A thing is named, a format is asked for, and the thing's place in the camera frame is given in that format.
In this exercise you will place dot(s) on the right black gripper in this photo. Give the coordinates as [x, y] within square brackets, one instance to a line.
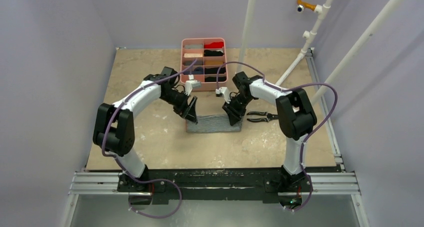
[232, 107]

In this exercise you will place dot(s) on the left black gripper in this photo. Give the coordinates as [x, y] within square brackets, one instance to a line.
[186, 111]

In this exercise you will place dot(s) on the grey striped underwear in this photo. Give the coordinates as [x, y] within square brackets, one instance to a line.
[216, 123]

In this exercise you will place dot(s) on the black underwear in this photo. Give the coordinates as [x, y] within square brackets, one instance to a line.
[210, 79]

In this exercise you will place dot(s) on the pink divided organizer tray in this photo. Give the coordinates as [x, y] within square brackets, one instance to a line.
[205, 86]

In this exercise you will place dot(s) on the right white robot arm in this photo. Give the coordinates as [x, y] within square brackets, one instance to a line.
[295, 114]

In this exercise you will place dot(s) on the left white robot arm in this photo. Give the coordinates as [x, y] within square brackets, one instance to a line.
[114, 129]

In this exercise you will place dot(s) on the navy rolled garment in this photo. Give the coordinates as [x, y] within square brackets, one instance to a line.
[197, 70]

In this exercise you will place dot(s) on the black rolled garment lower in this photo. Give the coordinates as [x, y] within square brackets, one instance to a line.
[214, 70]

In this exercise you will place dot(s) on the black rolled garment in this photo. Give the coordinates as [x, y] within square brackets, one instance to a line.
[213, 53]
[214, 70]

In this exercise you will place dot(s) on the dark grey rolled garment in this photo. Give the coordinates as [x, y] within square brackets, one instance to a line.
[196, 63]

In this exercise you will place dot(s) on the beige rolled garment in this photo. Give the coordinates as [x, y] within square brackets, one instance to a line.
[193, 55]

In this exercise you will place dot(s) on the black rolled garment upper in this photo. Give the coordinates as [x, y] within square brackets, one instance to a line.
[213, 53]

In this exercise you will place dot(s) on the red rolled garment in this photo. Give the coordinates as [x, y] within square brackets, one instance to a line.
[214, 45]

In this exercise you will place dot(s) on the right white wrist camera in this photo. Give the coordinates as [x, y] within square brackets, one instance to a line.
[225, 93]

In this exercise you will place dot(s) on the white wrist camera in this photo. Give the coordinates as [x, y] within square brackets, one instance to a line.
[191, 84]
[225, 93]

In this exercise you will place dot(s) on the black handled pliers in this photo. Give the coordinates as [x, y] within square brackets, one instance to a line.
[263, 116]

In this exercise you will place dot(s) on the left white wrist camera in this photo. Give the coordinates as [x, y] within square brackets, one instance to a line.
[191, 84]

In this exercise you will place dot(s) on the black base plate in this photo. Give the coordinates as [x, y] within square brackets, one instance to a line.
[270, 185]

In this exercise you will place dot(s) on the aluminium rail frame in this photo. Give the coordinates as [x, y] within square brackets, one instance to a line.
[333, 181]

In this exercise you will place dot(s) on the orange mounted camera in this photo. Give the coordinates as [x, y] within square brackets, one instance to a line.
[302, 5]

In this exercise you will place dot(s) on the white pvc pipe frame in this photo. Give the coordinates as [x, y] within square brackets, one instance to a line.
[309, 36]

